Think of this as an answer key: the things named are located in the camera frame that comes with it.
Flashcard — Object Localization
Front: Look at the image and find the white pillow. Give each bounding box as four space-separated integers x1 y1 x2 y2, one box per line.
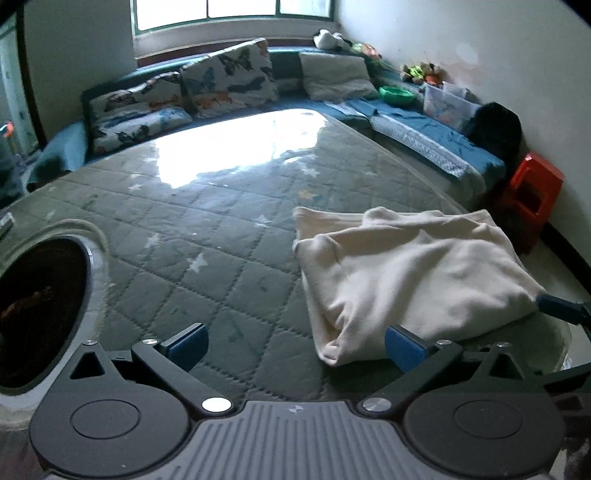
298 52 379 102

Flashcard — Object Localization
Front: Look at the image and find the large butterfly print pillow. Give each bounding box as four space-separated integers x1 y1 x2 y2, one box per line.
179 38 280 119

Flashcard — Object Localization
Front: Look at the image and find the red plastic stool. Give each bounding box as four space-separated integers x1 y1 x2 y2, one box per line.
501 152 565 245

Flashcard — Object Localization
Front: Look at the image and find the cream sweatshirt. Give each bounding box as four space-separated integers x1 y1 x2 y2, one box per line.
292 206 548 367

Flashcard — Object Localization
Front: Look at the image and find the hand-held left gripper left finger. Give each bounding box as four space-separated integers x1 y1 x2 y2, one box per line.
41 322 235 415

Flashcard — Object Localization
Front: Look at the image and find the panda plush toy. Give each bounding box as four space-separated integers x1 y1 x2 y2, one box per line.
314 28 347 51

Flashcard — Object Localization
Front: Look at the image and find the window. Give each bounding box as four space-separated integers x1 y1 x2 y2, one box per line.
131 0 335 35

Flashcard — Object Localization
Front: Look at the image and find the dark door frame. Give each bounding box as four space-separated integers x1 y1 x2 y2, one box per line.
16 0 47 144

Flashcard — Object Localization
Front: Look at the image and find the black bag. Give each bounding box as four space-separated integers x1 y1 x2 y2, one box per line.
468 102 522 160

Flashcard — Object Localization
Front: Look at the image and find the green bowl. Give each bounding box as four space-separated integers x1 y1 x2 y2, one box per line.
379 85 416 106

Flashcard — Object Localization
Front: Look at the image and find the blue corner sofa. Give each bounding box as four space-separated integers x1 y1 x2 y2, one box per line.
28 39 509 204

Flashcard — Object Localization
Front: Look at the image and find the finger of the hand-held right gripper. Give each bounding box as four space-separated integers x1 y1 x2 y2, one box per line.
540 362 591 393
536 293 591 326

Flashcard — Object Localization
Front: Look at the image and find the grey quilted star table cover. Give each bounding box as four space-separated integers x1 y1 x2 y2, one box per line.
0 107 571 416

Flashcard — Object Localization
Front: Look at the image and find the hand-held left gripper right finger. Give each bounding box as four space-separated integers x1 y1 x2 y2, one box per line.
358 324 552 415

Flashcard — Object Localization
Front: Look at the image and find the clear plastic storage box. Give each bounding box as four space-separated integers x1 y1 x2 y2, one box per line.
422 82 481 132

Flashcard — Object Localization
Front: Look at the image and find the colourful plush toy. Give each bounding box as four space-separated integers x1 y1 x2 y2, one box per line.
351 42 384 61

